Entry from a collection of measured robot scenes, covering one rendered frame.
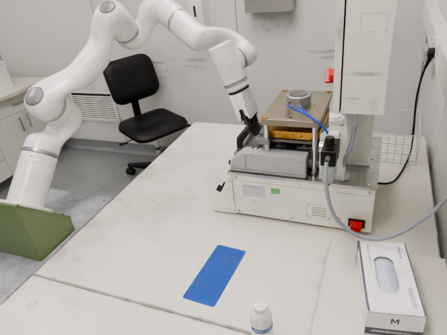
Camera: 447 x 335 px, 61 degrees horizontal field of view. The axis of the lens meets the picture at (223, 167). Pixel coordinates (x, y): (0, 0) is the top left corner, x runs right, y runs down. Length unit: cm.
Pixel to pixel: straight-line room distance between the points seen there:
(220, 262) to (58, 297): 48
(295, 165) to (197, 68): 195
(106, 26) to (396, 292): 118
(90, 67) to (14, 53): 273
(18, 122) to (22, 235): 238
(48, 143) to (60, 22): 232
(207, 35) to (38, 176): 74
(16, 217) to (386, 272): 105
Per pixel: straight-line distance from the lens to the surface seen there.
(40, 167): 142
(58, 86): 144
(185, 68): 307
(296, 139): 122
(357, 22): 102
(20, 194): 142
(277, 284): 112
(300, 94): 126
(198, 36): 135
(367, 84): 106
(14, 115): 366
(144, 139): 278
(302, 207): 126
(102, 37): 146
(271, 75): 283
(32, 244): 138
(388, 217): 138
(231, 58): 127
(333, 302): 103
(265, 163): 121
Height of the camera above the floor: 157
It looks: 30 degrees down
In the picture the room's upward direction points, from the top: 7 degrees counter-clockwise
